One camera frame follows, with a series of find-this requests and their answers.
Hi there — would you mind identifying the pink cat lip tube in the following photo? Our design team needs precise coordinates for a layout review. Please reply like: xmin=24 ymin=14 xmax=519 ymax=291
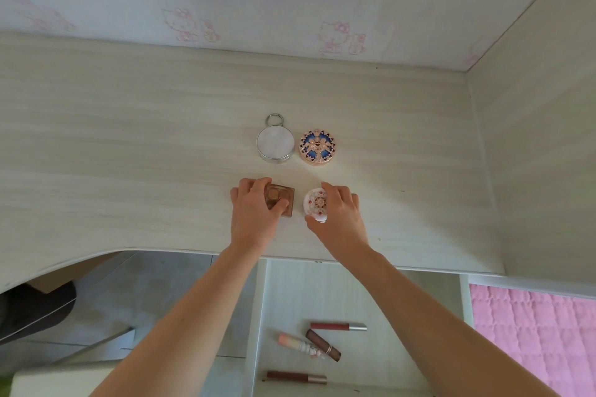
xmin=278 ymin=332 xmax=327 ymax=359

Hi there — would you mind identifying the cream wooden chair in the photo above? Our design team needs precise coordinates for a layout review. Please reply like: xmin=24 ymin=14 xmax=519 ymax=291
xmin=11 ymin=366 xmax=117 ymax=397

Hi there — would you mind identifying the white wooden drawer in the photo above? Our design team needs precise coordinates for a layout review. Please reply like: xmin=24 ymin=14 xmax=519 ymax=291
xmin=244 ymin=257 xmax=475 ymax=397

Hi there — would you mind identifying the rose gold brown lipstick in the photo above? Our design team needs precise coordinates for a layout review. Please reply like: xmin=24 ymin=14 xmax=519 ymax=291
xmin=305 ymin=329 xmax=342 ymax=362

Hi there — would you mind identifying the brown cardboard box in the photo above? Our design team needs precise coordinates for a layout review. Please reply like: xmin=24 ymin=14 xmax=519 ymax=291
xmin=27 ymin=252 xmax=122 ymax=295

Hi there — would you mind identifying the person's left forearm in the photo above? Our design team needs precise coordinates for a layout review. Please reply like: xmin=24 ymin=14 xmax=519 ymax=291
xmin=88 ymin=243 xmax=261 ymax=397

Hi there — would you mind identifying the pink quilted mat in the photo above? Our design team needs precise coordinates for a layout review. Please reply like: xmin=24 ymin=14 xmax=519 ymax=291
xmin=469 ymin=283 xmax=596 ymax=397

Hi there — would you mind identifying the white panelled bed frame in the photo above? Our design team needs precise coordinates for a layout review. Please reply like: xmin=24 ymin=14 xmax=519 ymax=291
xmin=459 ymin=273 xmax=596 ymax=302

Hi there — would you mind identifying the brown eyeshadow quad palette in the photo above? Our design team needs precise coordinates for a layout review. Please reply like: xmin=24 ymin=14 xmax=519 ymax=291
xmin=263 ymin=182 xmax=296 ymax=219

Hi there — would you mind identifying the rose gold floral compact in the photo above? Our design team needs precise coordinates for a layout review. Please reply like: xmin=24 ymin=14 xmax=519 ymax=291
xmin=297 ymin=127 xmax=337 ymax=167

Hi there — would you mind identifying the person's left hand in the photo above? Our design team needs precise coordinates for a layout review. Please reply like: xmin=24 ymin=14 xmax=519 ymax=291
xmin=229 ymin=177 xmax=291 ymax=256

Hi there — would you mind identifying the person's right hand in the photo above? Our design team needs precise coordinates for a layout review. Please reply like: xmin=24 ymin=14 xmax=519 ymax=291
xmin=304 ymin=181 xmax=371 ymax=262

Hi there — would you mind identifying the white round blush compact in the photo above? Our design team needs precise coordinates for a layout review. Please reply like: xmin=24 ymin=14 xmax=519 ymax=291
xmin=302 ymin=186 xmax=330 ymax=225

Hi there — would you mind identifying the person's right forearm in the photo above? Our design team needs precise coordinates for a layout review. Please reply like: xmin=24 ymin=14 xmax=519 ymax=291
xmin=341 ymin=245 xmax=559 ymax=397

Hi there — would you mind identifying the silver round cushion compact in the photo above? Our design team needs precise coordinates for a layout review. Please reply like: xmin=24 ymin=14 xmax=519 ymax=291
xmin=256 ymin=112 xmax=295 ymax=165

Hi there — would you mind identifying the red lip gloss tube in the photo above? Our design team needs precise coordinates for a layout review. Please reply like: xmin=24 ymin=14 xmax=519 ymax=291
xmin=310 ymin=322 xmax=368 ymax=332

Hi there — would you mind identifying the light wooden side panel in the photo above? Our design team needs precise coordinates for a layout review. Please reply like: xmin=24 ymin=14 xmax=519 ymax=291
xmin=465 ymin=0 xmax=596 ymax=295

